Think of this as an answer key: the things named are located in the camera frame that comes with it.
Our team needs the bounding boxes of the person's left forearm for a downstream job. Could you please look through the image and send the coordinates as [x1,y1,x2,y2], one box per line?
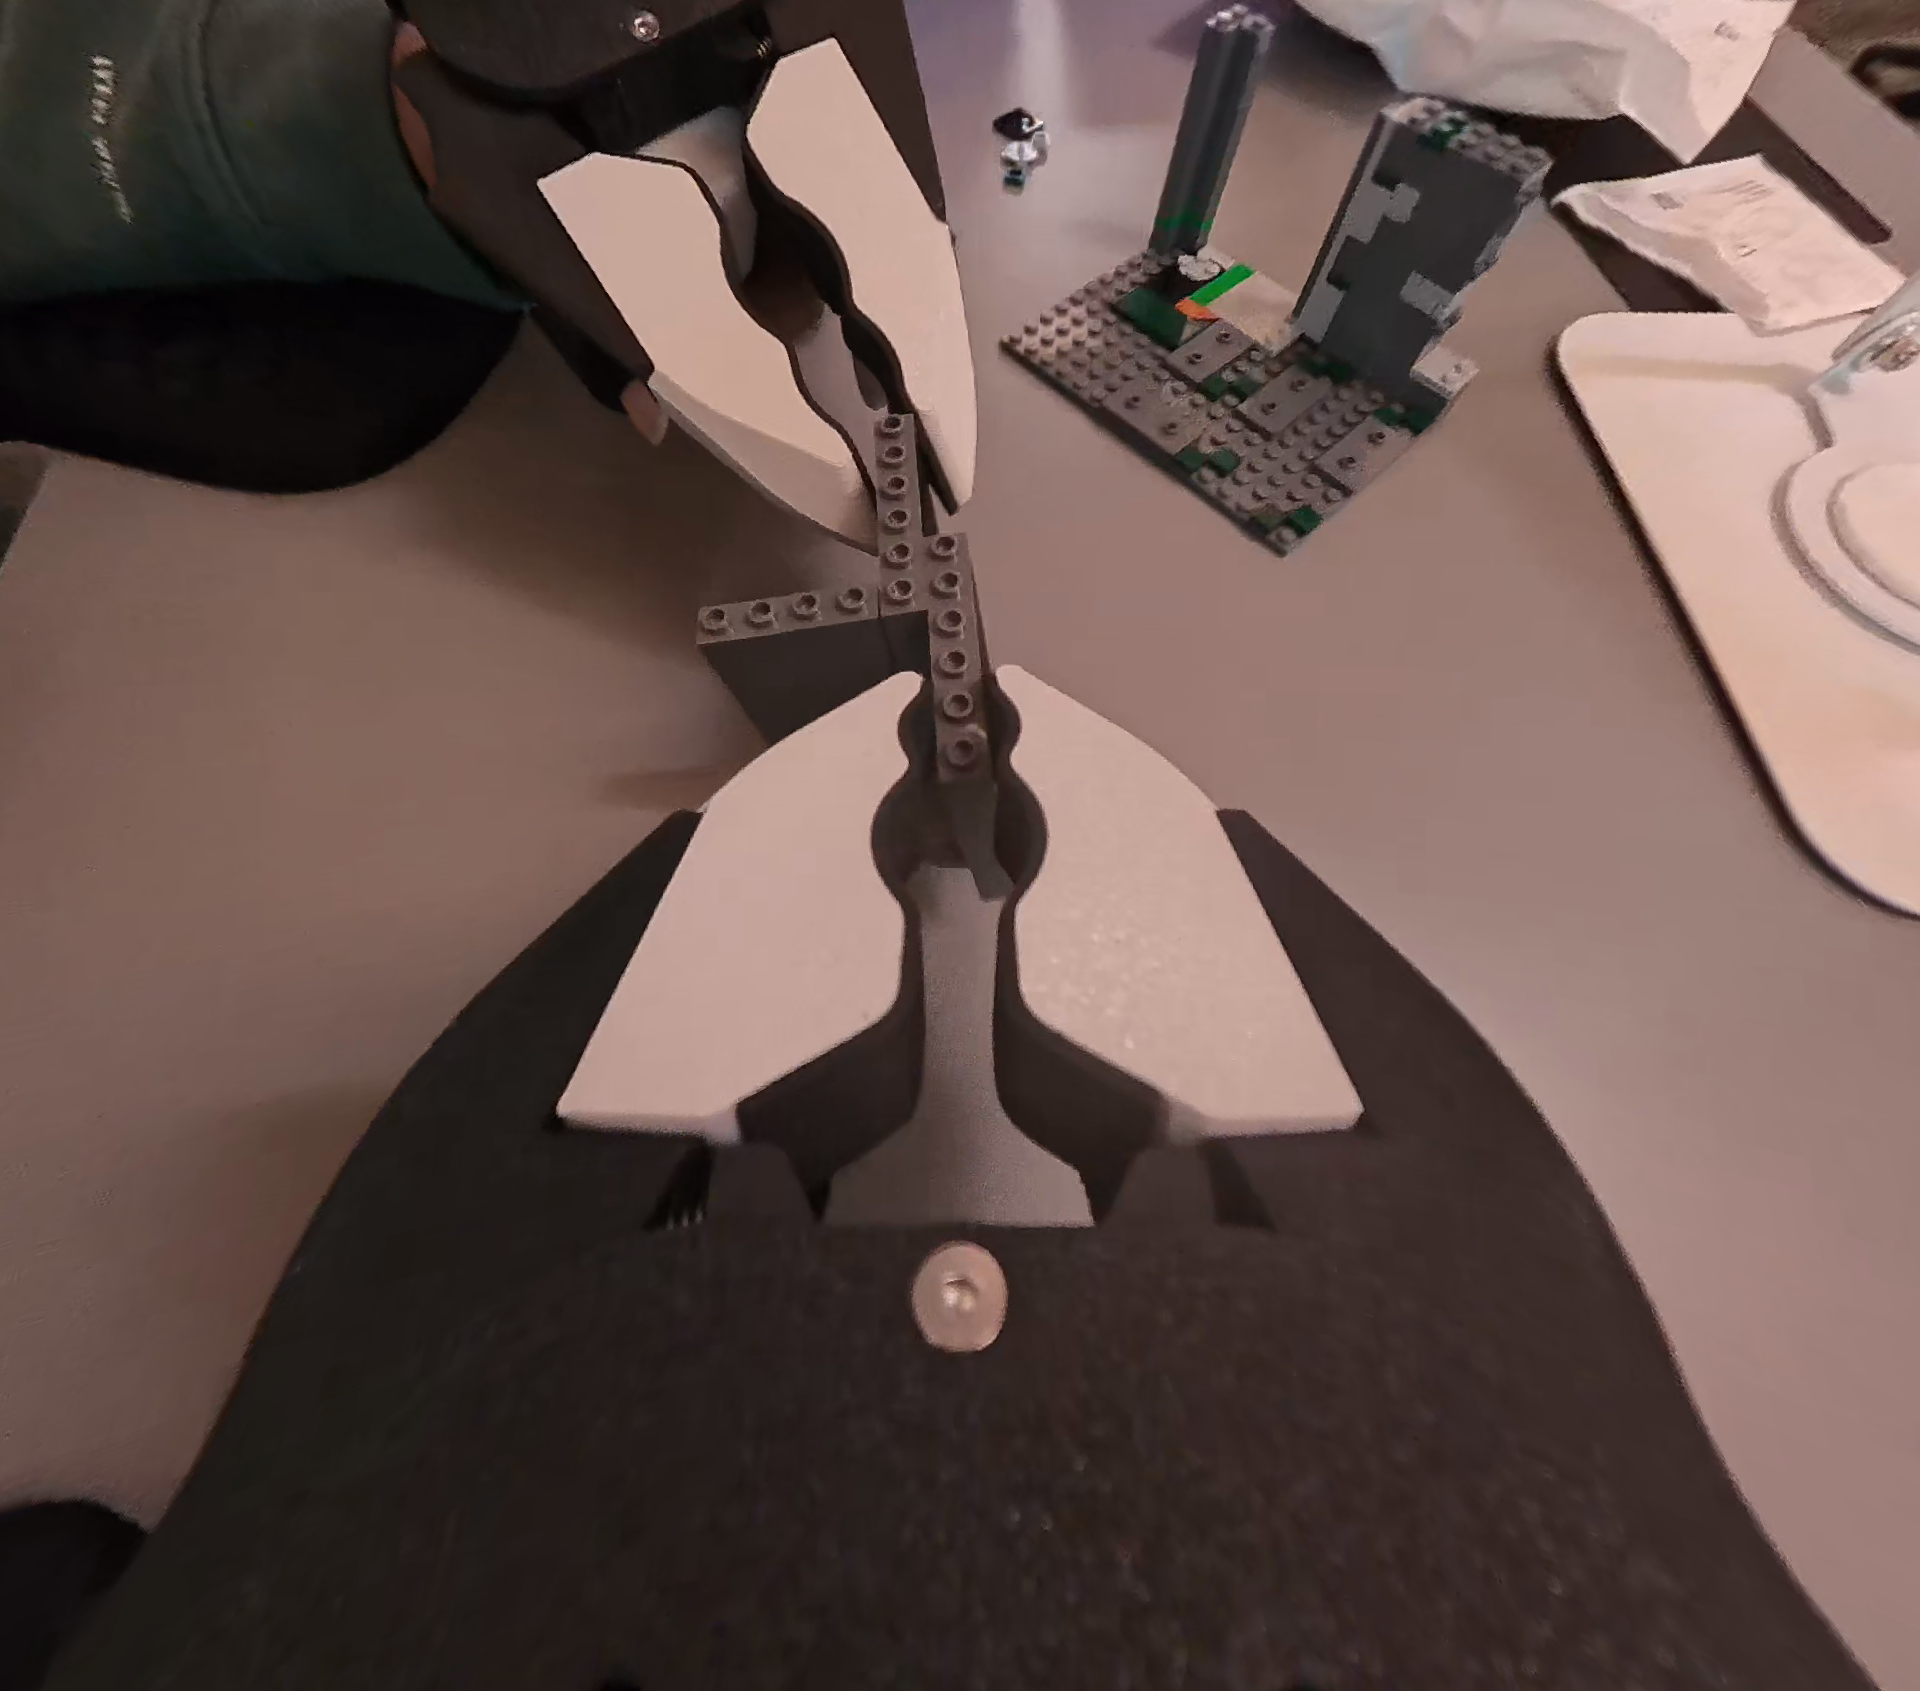
[0,0,530,317]

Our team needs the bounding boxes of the white book stand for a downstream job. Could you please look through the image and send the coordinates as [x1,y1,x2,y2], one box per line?
[1556,274,1920,920]

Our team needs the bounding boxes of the grey brick wall assembly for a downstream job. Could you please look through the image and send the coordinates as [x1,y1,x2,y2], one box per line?
[693,413,1023,901]

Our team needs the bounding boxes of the grey brick baseplate build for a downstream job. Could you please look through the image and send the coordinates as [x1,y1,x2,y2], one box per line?
[1003,2,1553,558]

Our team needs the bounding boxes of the person's left hand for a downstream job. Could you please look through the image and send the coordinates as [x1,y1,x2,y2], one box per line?
[386,18,675,447]

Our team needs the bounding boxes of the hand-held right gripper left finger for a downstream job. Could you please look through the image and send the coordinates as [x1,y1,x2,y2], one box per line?
[557,670,925,1146]

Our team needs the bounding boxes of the white paper bag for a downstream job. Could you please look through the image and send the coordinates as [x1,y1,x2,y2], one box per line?
[1218,0,1798,163]
[1553,153,1908,335]

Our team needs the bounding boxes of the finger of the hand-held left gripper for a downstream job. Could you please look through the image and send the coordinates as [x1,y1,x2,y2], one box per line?
[534,151,902,555]
[743,38,983,513]

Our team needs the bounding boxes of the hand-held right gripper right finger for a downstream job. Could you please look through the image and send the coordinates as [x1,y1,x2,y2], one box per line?
[988,664,1368,1146]

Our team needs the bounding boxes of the grey desk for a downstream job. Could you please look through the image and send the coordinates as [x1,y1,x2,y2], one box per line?
[0,0,1920,1691]

